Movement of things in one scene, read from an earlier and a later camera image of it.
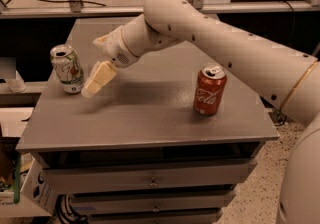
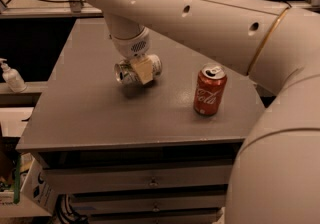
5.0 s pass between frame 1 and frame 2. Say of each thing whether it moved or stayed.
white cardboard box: stayed
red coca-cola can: stayed
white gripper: moved
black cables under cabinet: stayed
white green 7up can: moved
